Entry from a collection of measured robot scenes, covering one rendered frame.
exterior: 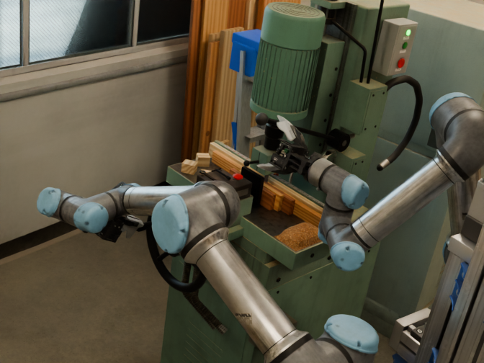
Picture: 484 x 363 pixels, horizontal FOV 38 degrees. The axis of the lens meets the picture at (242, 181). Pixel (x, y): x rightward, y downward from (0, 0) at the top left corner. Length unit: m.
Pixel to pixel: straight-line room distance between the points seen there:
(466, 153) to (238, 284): 0.58
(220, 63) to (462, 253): 2.20
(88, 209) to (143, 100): 1.87
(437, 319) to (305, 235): 0.56
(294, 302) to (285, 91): 0.69
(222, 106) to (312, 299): 1.48
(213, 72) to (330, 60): 1.44
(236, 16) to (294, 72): 1.75
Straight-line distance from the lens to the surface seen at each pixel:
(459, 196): 1.85
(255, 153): 2.18
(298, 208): 2.16
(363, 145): 2.38
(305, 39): 2.00
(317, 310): 2.43
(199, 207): 1.49
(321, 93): 2.16
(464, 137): 1.65
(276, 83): 2.03
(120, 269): 3.40
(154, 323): 3.10
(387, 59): 2.20
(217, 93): 3.54
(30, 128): 3.21
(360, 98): 2.15
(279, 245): 2.03
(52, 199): 1.86
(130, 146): 3.66
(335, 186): 1.75
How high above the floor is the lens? 1.95
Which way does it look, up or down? 27 degrees down
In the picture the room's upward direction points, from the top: 9 degrees clockwise
